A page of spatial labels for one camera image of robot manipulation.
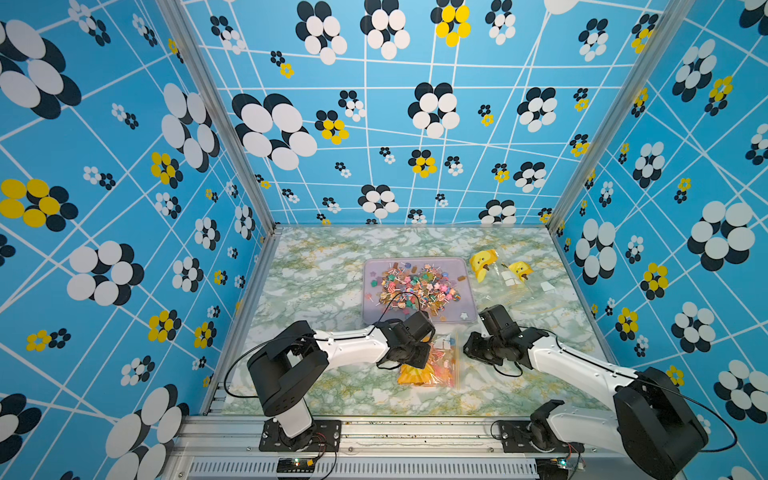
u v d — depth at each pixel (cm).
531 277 102
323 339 49
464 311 96
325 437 72
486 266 99
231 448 71
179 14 69
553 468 70
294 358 50
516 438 72
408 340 67
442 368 84
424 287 98
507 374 72
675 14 68
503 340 66
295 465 72
